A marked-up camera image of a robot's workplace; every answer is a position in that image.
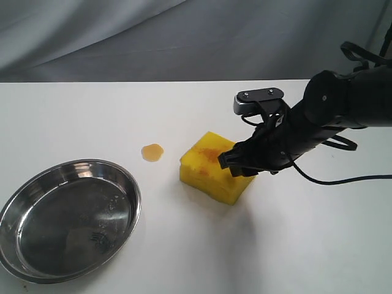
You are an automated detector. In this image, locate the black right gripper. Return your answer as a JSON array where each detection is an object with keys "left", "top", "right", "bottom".
[{"left": 217, "top": 104, "right": 325, "bottom": 177}]

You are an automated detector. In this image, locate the yellow sponge block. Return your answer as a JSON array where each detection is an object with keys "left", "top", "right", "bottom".
[{"left": 179, "top": 132, "right": 254, "bottom": 205}]

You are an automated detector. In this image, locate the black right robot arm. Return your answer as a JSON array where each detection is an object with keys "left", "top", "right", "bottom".
[{"left": 218, "top": 42, "right": 391, "bottom": 177}]

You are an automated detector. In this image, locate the orange liquid spill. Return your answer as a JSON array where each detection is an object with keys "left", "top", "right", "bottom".
[{"left": 141, "top": 143, "right": 164, "bottom": 162}]

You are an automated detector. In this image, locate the round stainless steel pan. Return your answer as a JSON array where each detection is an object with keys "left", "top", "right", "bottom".
[{"left": 1, "top": 159, "right": 141, "bottom": 284}]

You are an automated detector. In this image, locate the grey backdrop cloth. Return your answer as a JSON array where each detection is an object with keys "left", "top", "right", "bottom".
[{"left": 1, "top": 1, "right": 391, "bottom": 82}]

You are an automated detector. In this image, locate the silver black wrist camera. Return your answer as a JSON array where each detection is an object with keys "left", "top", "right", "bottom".
[{"left": 233, "top": 88, "right": 284, "bottom": 115}]

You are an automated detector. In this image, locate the black camera cable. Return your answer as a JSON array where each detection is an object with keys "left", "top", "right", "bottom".
[{"left": 240, "top": 113, "right": 392, "bottom": 186}]

